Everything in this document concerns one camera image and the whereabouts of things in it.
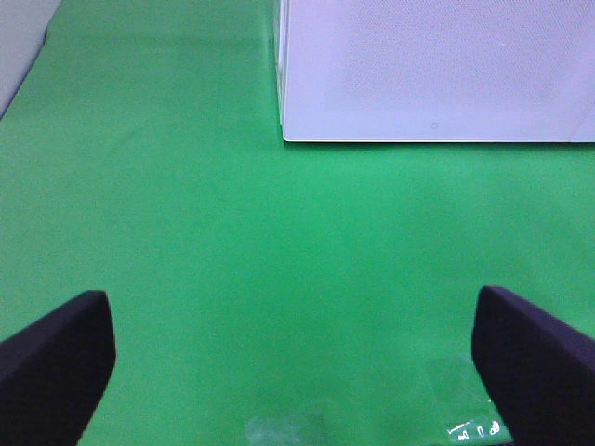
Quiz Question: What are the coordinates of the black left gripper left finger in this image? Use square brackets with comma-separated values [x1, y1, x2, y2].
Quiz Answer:
[1, 290, 115, 445]

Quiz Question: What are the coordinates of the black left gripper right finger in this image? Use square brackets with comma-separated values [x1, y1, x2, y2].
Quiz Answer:
[471, 286, 594, 445]

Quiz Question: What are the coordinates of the white microwave door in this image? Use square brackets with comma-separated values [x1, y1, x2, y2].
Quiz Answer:
[273, 1, 594, 142]

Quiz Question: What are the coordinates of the white microwave oven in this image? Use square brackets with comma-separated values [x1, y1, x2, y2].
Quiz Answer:
[569, 106, 595, 143]

